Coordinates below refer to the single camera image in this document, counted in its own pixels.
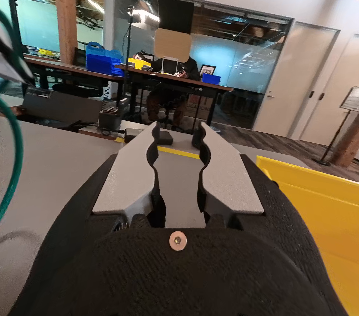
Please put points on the framed tag sign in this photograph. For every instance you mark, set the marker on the framed tag sign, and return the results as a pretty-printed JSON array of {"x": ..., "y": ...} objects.
[{"x": 207, "y": 72}]

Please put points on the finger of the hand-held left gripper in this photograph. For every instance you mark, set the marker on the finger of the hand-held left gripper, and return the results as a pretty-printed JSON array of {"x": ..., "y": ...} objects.
[
  {"x": 5, "y": 38},
  {"x": 8, "y": 72}
]

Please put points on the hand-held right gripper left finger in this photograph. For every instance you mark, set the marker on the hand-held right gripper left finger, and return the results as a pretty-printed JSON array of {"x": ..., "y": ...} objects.
[{"x": 126, "y": 181}]

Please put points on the wooden post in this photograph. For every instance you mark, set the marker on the wooden post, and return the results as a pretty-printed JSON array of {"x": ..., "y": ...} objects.
[
  {"x": 347, "y": 142},
  {"x": 66, "y": 13}
]

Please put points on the small blue bin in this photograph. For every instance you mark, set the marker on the small blue bin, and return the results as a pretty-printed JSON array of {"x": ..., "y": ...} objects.
[{"x": 211, "y": 79}]

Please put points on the yellow plastic bin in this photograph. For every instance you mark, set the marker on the yellow plastic bin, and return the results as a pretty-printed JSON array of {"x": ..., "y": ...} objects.
[{"x": 322, "y": 209}]

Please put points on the small yellow bin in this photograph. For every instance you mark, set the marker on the small yellow bin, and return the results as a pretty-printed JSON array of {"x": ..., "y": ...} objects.
[{"x": 137, "y": 63}]

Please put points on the yellow tape strip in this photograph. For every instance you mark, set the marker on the yellow tape strip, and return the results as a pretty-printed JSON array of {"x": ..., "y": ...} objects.
[{"x": 179, "y": 152}]

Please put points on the cardboard box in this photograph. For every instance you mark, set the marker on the cardboard box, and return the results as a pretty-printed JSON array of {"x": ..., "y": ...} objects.
[{"x": 199, "y": 108}]

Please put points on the brown wooden desk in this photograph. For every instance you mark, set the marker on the brown wooden desk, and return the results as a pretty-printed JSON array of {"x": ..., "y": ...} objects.
[
  {"x": 210, "y": 86},
  {"x": 70, "y": 68}
]

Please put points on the black pole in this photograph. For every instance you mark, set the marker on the black pole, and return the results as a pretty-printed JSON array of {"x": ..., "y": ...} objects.
[{"x": 12, "y": 7}]

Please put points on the white door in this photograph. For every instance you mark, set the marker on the white door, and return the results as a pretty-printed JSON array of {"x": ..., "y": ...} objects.
[
  {"x": 336, "y": 97},
  {"x": 294, "y": 83}
]

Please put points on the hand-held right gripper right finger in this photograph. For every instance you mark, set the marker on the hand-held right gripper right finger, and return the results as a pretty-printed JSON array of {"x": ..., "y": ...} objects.
[{"x": 232, "y": 181}]

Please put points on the black fabric panel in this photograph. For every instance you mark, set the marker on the black fabric panel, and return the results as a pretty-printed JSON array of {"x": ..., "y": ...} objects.
[{"x": 175, "y": 13}]

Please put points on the blue plastic bins stack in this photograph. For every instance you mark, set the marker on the blue plastic bins stack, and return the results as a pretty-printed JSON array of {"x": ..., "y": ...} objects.
[{"x": 98, "y": 65}]

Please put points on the black power adapter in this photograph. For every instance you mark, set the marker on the black power adapter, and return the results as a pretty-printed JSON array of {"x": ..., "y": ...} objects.
[{"x": 131, "y": 133}]

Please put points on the black battery charger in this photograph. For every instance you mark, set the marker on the black battery charger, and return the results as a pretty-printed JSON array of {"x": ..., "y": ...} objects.
[{"x": 109, "y": 121}]

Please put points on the black sign stand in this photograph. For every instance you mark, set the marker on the black sign stand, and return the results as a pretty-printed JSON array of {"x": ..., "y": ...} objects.
[{"x": 350, "y": 100}]

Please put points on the grey equipment case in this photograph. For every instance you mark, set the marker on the grey equipment case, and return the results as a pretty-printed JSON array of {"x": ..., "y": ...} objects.
[{"x": 61, "y": 107}]

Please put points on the black light stand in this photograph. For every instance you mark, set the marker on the black light stand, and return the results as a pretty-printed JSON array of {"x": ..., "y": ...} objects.
[{"x": 131, "y": 10}]

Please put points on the small wooden screen board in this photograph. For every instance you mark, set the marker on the small wooden screen board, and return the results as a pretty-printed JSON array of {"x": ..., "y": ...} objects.
[{"x": 172, "y": 45}]

